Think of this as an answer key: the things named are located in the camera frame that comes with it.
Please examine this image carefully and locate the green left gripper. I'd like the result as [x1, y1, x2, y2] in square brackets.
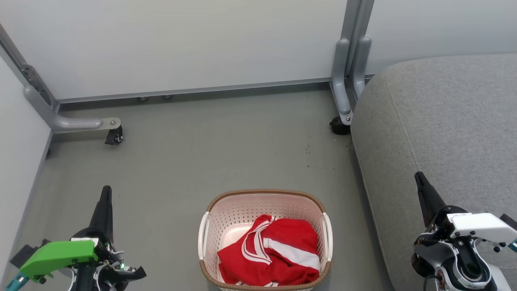
[19, 186, 114, 281]

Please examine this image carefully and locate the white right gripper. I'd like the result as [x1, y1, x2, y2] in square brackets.
[414, 171, 517, 243]

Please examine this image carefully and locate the red white basketball jersey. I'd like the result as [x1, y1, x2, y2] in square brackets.
[217, 214, 283, 287]

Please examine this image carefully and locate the grey fabric sofa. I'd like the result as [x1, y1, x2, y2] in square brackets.
[351, 53, 517, 291]

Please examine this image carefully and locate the black caster wheel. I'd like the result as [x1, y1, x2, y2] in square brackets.
[105, 125, 124, 145]
[329, 116, 352, 135]

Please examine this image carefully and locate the grey partition leg single foot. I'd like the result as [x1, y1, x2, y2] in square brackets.
[0, 24, 122, 134]

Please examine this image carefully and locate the pink perforated laundry basket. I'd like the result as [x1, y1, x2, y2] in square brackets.
[198, 189, 333, 291]

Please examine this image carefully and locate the teal left cable connector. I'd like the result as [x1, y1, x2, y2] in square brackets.
[5, 272, 29, 291]

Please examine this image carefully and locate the grey partition post double foot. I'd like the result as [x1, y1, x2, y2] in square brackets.
[330, 0, 374, 126]

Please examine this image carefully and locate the grey partition bottom rail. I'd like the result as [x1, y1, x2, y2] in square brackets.
[57, 76, 374, 105]

